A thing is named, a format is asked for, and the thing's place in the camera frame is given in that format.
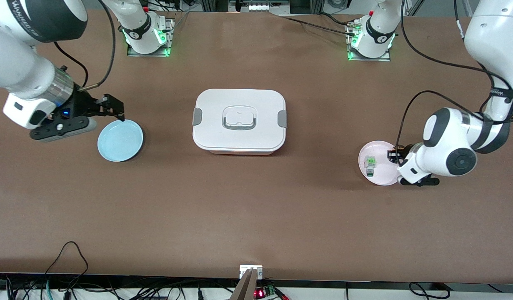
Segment white lidded lunch box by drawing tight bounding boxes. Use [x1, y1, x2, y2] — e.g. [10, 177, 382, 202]
[192, 88, 288, 155]

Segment pale pink plate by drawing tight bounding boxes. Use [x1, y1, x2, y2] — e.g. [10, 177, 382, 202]
[358, 140, 403, 186]

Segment light blue plate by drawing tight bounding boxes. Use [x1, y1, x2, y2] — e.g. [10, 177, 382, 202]
[97, 119, 144, 163]

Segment circuit board with red display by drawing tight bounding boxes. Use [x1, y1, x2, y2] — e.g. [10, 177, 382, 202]
[255, 285, 278, 299]

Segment aluminium profile bar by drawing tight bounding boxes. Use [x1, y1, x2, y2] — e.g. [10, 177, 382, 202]
[230, 268, 259, 300]

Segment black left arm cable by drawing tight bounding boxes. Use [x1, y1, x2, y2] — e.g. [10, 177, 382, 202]
[395, 0, 513, 148]

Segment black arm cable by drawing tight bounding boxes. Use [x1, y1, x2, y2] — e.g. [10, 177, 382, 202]
[395, 0, 513, 148]
[52, 0, 116, 90]

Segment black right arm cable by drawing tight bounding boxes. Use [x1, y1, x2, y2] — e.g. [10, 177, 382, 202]
[52, 0, 116, 90]

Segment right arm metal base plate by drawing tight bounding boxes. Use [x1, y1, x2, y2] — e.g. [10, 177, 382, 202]
[127, 16, 176, 57]

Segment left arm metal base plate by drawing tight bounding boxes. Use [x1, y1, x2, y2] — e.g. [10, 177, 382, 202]
[346, 21, 392, 62]

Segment black coiled floor cable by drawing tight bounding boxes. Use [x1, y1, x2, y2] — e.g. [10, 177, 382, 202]
[408, 282, 449, 299]

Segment thin black looped cable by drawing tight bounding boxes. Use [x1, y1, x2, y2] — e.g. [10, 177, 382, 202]
[44, 241, 89, 288]

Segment black cable to base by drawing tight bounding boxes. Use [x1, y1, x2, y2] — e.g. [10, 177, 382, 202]
[280, 13, 358, 37]

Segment white table edge bracket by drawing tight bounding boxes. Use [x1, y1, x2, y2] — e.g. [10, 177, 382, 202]
[240, 265, 263, 280]

